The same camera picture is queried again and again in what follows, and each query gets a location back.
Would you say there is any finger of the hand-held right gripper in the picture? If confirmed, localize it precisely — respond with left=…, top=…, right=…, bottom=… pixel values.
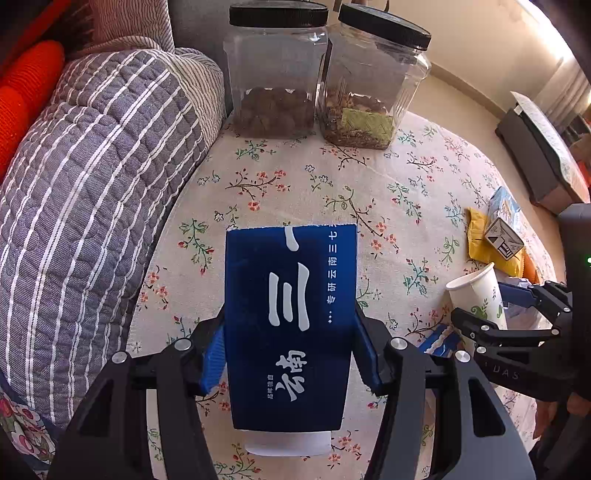
left=499, top=281, right=574, bottom=325
left=450, top=307, right=567, bottom=357

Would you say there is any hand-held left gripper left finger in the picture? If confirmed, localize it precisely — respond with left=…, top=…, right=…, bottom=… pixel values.
left=48, top=307, right=232, bottom=480

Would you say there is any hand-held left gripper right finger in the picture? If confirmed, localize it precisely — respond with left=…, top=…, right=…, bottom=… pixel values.
left=353, top=300, right=536, bottom=480

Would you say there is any white paper cup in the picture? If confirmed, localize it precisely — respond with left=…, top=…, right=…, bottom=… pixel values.
left=445, top=262, right=509, bottom=356

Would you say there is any yellow snack packet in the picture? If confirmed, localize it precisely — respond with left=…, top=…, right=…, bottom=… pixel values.
left=464, top=207, right=527, bottom=278

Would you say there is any dark blue paper box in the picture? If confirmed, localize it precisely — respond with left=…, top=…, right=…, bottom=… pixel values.
left=225, top=224, right=358, bottom=455

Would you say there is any person's right hand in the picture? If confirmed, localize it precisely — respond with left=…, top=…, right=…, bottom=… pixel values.
left=536, top=399, right=561, bottom=441

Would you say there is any blue white wrapper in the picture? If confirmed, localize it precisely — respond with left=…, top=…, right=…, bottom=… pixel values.
left=418, top=323, right=462, bottom=358

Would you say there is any small grey white carton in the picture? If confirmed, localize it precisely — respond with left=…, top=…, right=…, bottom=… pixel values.
left=485, top=217, right=525, bottom=261

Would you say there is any light blue packet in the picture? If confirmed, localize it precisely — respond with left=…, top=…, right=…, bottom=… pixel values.
left=488, top=187, right=522, bottom=227

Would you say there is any dark low cabinet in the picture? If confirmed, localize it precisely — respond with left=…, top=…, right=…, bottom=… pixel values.
left=495, top=91, right=591, bottom=215

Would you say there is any patterned cabinet cover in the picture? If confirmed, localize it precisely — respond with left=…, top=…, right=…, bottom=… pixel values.
left=510, top=91, right=591, bottom=192

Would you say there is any pale curtain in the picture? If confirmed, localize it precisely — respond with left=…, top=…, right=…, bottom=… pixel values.
left=545, top=55, right=591, bottom=134

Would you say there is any red floral cloth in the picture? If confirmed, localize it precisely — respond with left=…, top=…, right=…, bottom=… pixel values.
left=0, top=383, right=61, bottom=467

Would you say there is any grey white striped quilt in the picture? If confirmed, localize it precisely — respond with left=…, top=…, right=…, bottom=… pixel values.
left=0, top=46, right=227, bottom=425

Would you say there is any clear jar with green packet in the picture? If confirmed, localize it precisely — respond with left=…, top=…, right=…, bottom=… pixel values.
left=318, top=4, right=432, bottom=151

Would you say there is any clear jar with dark snacks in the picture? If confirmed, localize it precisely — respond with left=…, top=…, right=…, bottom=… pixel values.
left=223, top=2, right=329, bottom=139

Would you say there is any pink striped cloth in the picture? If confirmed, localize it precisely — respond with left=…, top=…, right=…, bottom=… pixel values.
left=60, top=0, right=174, bottom=58

